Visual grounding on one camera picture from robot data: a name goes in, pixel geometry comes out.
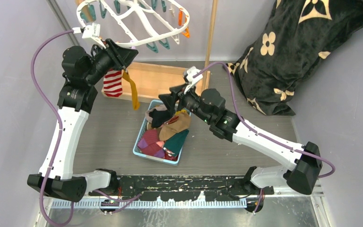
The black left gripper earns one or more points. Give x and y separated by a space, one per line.
121 57

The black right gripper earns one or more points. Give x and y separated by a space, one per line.
177 94

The red white striped santa sock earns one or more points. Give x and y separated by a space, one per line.
112 84

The white plastic sock hanger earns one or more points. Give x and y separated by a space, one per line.
137 22

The mustard yellow sock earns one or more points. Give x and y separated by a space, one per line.
134 92

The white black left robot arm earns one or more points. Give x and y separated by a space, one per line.
82 71

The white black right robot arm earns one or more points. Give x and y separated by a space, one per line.
298 168

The wooden hanger stand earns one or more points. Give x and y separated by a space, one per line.
152 79

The black sock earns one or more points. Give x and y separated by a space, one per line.
159 117

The tan brown sock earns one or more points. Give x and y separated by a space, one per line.
178 123

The dark green sock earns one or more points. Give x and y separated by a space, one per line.
174 145

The maroon purple sock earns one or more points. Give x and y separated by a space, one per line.
150 145

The light blue sock basket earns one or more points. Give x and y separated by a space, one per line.
146 125

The black floral plush blanket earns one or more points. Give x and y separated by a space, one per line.
298 37

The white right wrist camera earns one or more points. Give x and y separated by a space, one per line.
191 76

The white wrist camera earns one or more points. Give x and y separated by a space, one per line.
191 76
91 35

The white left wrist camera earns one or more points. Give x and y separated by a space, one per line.
91 35

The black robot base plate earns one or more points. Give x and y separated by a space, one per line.
182 191

